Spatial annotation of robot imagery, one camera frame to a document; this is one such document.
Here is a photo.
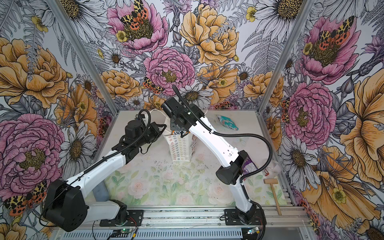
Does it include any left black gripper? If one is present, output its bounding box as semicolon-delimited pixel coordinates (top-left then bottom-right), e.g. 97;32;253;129
136;121;167;147

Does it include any white printed paper bag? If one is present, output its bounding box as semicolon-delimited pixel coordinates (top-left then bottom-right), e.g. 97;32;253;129
150;110;198;162

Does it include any purple snack packet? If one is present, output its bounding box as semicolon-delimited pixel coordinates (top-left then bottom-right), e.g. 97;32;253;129
242;156;258;175

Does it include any pink yellow Fox's candy bag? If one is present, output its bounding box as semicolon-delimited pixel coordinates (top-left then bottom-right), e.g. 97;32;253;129
172;130;189;136

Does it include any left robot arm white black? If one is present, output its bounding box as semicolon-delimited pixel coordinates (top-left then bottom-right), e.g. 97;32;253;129
41;110;167;232

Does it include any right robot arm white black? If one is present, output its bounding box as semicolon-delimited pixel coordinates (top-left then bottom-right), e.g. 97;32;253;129
162;98;257;225

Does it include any teal snack packet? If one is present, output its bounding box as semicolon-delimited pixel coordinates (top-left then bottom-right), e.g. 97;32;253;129
217;115;239;131

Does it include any clear plastic cup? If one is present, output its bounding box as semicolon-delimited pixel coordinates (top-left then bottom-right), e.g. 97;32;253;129
264;160;283;179

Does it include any wooden mallet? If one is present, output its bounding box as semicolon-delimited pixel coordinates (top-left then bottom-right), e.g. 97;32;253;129
264;179;282;216

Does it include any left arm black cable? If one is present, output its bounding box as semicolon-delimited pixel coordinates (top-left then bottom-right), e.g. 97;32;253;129
38;108;152;227

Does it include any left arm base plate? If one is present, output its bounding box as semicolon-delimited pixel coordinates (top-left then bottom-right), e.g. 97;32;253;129
100;209;144;227

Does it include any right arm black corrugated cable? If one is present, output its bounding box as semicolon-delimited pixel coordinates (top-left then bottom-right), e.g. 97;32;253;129
171;84;273;240

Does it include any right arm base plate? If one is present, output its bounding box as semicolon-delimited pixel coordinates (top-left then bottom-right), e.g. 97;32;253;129
224;208;266;226

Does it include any white vented cable duct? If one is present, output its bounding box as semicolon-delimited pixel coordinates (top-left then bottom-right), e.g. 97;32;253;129
56;228;243;240

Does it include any aluminium frame rail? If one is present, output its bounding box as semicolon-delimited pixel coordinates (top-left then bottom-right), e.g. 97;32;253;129
53;205;310;230

